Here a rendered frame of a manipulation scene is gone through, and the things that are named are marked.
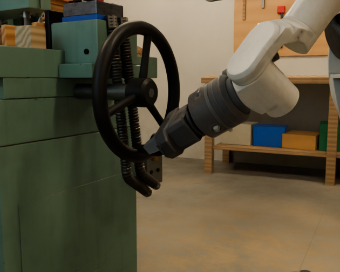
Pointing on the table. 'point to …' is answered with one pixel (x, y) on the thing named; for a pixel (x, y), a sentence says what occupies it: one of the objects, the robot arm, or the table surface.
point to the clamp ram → (56, 17)
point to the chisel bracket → (19, 7)
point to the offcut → (30, 36)
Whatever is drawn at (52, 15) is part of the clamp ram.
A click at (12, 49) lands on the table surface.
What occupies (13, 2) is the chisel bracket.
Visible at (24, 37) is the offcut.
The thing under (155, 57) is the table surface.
